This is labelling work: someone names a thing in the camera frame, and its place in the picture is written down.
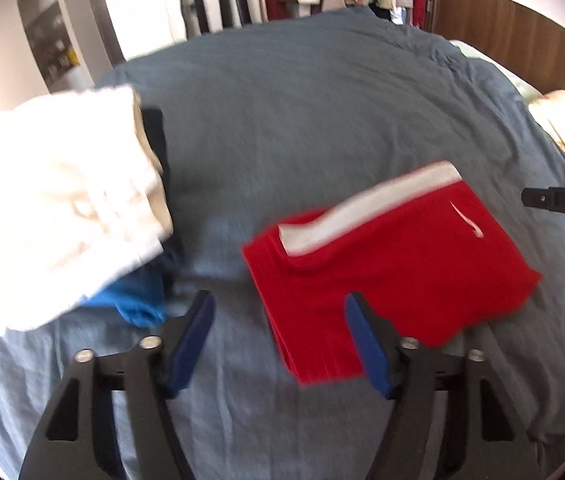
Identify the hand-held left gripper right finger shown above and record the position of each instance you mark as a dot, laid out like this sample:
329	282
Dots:
370	345

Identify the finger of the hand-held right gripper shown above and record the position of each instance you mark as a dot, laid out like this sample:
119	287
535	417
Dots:
564	202

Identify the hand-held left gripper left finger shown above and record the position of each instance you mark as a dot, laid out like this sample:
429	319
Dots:
190	345

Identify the red pants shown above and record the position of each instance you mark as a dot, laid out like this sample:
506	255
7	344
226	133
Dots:
392	265

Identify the blue cloth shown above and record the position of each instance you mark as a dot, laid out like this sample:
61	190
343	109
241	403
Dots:
135	297

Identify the grey bed sheet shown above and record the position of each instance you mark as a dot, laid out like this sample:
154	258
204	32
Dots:
282	240

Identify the wooden headboard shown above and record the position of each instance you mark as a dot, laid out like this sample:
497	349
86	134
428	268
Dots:
512	35

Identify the white folded cloth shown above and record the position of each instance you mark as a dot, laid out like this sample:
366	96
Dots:
57	205

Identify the dark navy cloth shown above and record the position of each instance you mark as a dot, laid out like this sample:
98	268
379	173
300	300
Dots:
158	135

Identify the arched wall shelf niche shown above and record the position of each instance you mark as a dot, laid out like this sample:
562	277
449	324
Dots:
47	35

